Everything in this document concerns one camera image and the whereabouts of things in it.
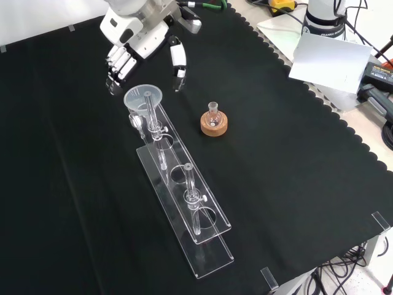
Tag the black power adapter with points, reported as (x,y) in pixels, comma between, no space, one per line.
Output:
(379,75)

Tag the black tripod leg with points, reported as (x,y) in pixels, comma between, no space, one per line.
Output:
(383,49)

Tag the black scalloped bench cloth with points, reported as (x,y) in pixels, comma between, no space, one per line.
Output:
(276,159)

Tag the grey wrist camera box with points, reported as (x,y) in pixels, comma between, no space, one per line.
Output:
(190,23)

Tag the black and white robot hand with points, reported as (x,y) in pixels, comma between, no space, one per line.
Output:
(144,40)

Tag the yellow stop button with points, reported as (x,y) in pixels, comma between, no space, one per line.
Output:
(281,4)

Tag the clear acrylic funnel stand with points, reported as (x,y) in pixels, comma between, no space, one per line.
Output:
(199,215)

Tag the clear plastic funnel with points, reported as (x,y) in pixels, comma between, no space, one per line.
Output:
(138,99)

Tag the small round-bottom glass flask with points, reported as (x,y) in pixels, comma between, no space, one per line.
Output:
(213,118)

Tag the black clamp tool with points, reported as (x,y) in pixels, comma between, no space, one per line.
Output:
(377,99)

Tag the white card sheet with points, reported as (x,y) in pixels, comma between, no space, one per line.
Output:
(331,61)

